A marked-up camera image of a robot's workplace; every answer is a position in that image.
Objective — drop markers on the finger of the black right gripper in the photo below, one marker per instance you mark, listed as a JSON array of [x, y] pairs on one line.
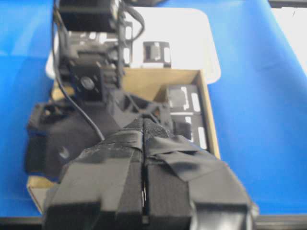
[[126, 107]]

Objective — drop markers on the black tray box lower left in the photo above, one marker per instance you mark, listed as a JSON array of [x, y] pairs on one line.
[[156, 54]]

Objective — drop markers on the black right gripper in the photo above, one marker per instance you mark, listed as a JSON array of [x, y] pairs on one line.
[[57, 134]]

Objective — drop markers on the open cardboard box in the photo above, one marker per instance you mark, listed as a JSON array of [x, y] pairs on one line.
[[149, 84]]

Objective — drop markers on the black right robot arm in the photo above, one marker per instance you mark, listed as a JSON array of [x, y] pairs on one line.
[[91, 45]]

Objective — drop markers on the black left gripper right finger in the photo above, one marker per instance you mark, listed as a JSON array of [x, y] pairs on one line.
[[217, 198]]

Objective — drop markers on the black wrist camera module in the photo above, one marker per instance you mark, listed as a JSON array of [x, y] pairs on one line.
[[87, 82]]

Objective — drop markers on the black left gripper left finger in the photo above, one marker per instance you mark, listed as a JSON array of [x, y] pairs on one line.
[[102, 188]]

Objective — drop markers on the white plastic tray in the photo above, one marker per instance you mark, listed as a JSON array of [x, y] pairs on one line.
[[192, 36]]

